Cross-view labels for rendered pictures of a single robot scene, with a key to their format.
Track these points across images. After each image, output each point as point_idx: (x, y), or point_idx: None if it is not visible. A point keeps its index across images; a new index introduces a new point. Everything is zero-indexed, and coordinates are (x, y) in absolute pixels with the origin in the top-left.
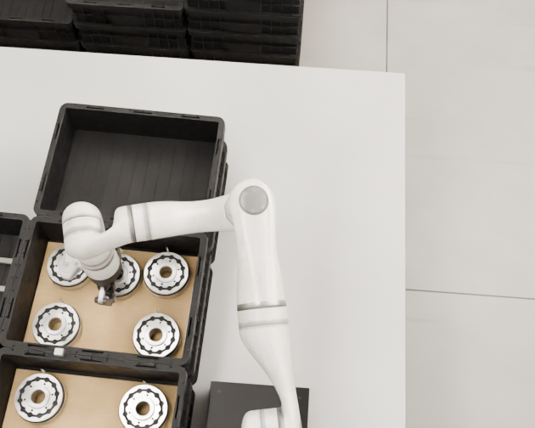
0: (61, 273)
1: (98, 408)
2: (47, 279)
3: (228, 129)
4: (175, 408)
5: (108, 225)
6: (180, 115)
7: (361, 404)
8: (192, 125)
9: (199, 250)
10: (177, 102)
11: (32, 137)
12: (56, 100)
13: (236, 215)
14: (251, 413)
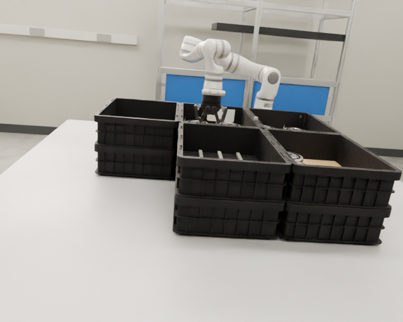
0: (224, 91)
1: None
2: None
3: (89, 145)
4: (263, 109)
5: (181, 112)
6: (110, 101)
7: None
8: (113, 106)
9: (189, 103)
10: (64, 154)
11: (77, 191)
12: (43, 184)
13: (200, 40)
14: (265, 71)
